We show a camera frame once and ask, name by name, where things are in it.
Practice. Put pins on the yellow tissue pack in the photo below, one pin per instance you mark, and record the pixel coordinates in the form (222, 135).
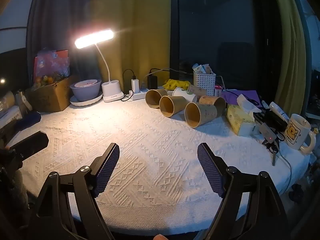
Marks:
(238, 120)

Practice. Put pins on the brown paper cup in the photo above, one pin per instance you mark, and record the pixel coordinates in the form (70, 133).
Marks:
(214, 102)
(200, 114)
(198, 90)
(172, 106)
(153, 98)

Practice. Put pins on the white desk lamp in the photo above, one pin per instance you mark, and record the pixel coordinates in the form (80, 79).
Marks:
(112, 92)

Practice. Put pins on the cardboard box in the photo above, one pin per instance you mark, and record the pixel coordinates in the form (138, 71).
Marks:
(47, 97)

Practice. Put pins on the dark grey curtain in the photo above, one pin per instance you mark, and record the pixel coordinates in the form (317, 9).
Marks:
(57, 17)

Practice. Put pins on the red and white small box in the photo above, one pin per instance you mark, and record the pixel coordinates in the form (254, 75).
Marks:
(218, 91)

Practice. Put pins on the purple cloth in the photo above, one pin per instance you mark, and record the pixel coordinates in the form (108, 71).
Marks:
(235, 96)

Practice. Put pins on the white tube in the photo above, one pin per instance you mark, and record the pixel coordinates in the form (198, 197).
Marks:
(278, 111)

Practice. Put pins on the dark blue pouch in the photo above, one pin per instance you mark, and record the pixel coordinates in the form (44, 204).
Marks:
(27, 120)

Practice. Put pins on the black case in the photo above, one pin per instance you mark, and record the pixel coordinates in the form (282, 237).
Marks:
(273, 122)

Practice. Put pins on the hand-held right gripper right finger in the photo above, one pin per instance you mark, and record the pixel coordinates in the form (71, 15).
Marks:
(210, 171)

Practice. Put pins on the small grey device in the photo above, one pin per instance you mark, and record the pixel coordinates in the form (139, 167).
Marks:
(267, 131)

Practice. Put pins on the red and purple bag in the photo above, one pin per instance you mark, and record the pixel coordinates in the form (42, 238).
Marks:
(51, 62)

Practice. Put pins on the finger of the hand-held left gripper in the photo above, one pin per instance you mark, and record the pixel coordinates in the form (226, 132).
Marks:
(32, 143)

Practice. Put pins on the person's right hand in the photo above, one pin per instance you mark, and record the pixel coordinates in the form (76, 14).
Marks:
(159, 237)

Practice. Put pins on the purple bowl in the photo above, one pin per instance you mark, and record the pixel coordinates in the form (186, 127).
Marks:
(85, 92)

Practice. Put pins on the pale purple plate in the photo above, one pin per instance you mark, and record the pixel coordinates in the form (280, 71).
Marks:
(86, 102)

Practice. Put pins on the white flat box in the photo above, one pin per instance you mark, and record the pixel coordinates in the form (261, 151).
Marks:
(10, 113)

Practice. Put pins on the white charger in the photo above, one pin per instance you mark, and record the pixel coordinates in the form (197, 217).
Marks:
(135, 85)

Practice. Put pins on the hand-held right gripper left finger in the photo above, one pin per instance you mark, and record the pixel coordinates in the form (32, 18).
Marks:
(107, 170)

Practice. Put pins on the white paper cup green print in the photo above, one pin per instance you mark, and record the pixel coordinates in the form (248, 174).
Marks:
(184, 95)

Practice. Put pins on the bunch of keys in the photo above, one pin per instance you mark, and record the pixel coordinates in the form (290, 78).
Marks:
(272, 150)

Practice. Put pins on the yellow curtain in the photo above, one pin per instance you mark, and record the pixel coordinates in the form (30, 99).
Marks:
(292, 42)
(145, 30)

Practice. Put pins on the white mug bear print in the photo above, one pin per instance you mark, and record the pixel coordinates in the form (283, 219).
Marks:
(297, 132)

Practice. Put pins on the pink plate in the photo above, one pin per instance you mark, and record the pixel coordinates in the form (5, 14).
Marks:
(85, 82)

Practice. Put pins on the bunch of sachets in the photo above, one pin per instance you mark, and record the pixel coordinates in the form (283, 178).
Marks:
(202, 69)

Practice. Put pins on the black charger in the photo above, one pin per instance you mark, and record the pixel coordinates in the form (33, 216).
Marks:
(152, 82)

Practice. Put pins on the white plastic basket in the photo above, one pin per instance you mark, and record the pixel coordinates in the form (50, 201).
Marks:
(204, 83)

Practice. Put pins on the white textured tablecloth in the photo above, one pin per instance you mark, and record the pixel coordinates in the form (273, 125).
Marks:
(150, 140)

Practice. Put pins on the white power strip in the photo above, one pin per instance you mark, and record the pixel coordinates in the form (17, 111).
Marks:
(138, 96)

